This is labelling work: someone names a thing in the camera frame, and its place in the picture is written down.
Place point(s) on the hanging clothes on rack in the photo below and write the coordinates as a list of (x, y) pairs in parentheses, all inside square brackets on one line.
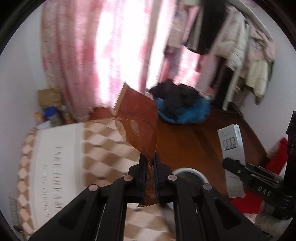
[(236, 52)]

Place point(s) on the white blue long box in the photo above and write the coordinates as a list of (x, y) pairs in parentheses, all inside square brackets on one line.
[(232, 147)]

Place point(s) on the red blanket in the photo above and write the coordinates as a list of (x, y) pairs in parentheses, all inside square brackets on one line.
[(277, 161)]

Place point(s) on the checkered table cloth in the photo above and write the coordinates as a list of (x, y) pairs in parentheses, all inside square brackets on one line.
[(59, 163)]

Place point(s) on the blue black clothes pile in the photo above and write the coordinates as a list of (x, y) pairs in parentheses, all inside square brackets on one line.
[(180, 104)]

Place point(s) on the brown paper bag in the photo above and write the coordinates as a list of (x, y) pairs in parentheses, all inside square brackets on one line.
[(49, 97)]

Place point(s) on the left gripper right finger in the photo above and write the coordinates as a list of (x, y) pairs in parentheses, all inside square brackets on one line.
[(173, 189)]

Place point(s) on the blue lid white jar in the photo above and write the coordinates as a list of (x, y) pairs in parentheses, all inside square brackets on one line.
[(51, 114)]

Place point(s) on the clear plastic bottle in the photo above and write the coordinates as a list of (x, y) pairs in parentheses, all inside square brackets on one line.
[(66, 115)]

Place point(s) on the orange cap small bottle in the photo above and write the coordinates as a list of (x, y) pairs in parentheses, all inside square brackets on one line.
[(39, 118)]

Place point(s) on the brown snack packet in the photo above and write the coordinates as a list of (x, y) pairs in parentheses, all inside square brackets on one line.
[(136, 119)]

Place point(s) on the white wall socket strip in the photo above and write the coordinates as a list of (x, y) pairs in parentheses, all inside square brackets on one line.
[(13, 208)]

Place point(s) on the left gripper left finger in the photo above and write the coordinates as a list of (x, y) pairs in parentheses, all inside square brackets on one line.
[(128, 189)]

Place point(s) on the white round trash bin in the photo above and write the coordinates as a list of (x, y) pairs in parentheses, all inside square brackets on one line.
[(195, 180)]

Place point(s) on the pink floral curtain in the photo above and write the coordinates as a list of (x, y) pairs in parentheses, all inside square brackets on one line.
[(91, 48)]

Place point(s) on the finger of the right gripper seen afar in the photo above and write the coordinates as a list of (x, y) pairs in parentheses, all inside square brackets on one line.
[(254, 177)]

